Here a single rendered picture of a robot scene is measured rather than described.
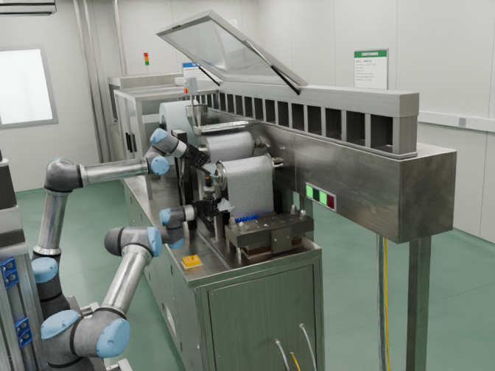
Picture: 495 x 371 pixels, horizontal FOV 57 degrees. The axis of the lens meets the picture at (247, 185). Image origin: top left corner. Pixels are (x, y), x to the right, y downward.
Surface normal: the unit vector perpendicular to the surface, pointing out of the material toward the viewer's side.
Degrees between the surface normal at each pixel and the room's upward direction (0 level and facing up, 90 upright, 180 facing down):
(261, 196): 90
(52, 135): 90
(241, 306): 90
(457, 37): 90
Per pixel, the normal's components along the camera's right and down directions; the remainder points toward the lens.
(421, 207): 0.37, 0.22
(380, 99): -0.92, 0.17
